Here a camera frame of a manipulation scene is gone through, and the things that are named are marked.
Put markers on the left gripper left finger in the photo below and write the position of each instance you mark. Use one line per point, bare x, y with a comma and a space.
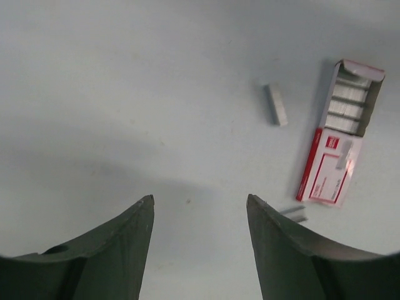
106, 262

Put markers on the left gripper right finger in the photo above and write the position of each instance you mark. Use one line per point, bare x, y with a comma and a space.
294, 262

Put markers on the grey staple strip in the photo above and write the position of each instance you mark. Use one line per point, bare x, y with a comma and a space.
295, 213
275, 104

